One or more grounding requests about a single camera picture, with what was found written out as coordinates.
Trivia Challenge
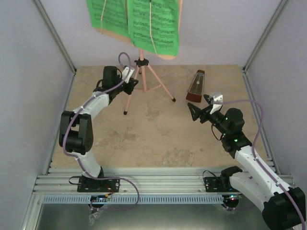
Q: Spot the brown wooden metronome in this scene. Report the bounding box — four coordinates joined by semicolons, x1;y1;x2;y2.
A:
186;69;205;103

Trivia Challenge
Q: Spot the pink tripod music stand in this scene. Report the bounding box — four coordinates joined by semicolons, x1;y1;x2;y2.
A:
92;0;184;115

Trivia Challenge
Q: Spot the green sheet music page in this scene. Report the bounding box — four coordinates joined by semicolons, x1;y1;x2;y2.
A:
127;0;179;57
86;0;129;37

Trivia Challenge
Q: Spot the clear plastic metronome cover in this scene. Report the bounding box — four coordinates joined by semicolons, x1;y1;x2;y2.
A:
190;72;204;95

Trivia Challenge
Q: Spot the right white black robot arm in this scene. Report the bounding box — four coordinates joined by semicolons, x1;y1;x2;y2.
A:
188;93;307;230

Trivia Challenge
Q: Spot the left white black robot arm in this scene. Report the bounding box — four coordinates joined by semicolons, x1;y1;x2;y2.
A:
59;66;138;192

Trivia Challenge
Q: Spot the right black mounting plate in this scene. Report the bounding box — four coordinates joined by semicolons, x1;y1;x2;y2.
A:
203;177;232;193

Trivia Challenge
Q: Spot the black mounting plate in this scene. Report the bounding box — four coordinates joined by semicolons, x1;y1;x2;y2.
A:
203;177;232;193
77;176;120;193

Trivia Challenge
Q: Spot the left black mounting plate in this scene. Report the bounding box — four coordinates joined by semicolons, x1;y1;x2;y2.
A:
77;176;120;193

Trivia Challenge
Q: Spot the clear plastic bag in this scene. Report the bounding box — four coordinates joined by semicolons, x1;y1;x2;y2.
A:
89;208;104;226

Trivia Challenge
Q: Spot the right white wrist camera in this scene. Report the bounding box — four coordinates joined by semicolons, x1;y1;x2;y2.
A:
209;92;223;115

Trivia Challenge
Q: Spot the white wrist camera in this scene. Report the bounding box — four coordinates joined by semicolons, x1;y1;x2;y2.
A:
209;92;223;115
122;66;135;83

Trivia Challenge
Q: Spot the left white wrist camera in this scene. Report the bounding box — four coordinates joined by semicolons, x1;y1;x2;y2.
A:
122;66;135;83

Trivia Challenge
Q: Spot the grey slotted cable duct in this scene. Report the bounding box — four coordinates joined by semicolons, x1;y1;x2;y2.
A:
42;194;224;205

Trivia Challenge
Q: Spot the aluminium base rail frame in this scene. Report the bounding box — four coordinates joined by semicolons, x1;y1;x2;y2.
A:
20;167;298;230

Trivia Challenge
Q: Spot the right aluminium corner post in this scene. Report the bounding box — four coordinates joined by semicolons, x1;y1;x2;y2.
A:
242;0;290;73

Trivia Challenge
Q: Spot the aluminium corner post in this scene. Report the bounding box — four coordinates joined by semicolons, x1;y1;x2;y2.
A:
242;0;290;73
32;0;77;75

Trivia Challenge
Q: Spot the left aluminium corner post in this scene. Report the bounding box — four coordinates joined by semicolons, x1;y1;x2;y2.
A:
32;0;77;75

